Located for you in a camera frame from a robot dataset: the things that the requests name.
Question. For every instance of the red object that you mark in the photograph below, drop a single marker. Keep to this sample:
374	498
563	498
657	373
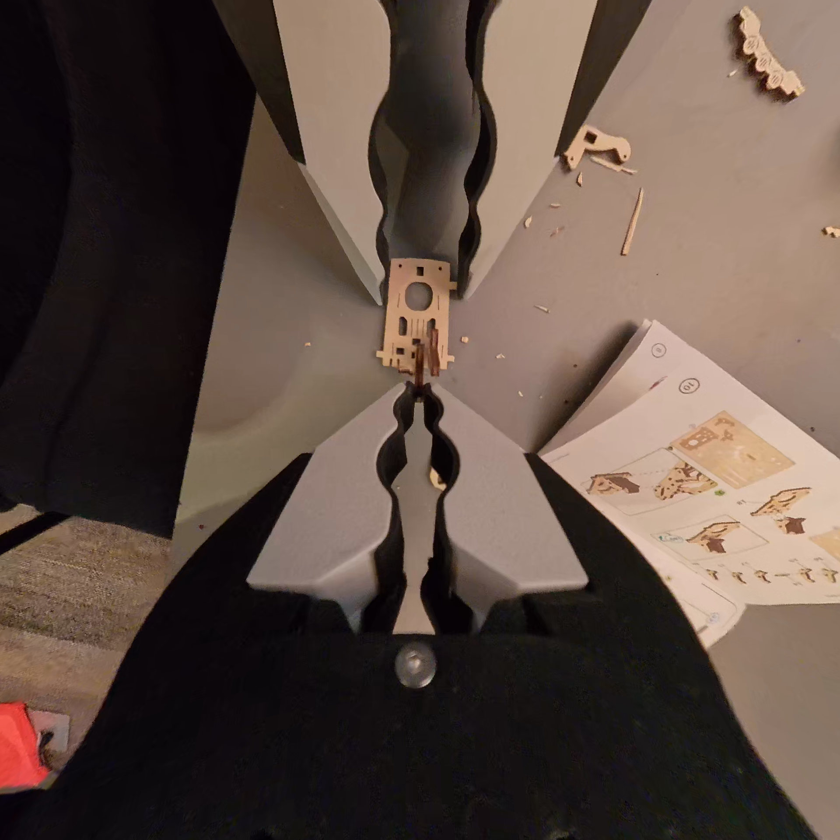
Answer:
16	748

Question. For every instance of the wooden plate with round hole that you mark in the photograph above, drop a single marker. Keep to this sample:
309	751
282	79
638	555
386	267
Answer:
400	321

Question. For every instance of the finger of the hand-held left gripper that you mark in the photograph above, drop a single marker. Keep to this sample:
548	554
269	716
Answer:
328	98
531	85

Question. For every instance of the small dark wooden part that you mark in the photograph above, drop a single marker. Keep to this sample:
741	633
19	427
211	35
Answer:
433	358

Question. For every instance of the thin wooden stick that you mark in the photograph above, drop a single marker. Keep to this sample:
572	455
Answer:
632	223

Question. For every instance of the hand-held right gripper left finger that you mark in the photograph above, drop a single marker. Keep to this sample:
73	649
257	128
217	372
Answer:
315	518

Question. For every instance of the honeycomb-edged wooden strip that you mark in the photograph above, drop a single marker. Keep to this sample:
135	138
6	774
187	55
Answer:
764	56

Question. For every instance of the instruction booklet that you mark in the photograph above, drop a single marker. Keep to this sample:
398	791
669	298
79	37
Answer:
630	407

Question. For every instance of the curved wooden model part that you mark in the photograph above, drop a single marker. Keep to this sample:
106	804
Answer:
613	145

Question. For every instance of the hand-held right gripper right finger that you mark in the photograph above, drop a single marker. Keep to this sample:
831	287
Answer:
512	518

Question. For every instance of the black cloth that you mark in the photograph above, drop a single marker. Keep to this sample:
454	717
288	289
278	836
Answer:
98	262

